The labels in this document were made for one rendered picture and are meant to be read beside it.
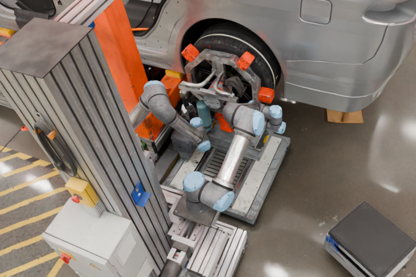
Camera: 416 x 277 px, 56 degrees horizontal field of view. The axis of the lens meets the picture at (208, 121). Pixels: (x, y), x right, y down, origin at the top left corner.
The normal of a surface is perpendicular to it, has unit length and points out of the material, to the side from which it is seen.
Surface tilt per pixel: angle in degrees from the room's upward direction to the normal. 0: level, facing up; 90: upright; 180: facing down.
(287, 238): 0
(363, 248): 0
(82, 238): 0
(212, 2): 90
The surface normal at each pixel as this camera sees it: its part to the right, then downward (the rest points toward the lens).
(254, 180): -0.12, -0.67
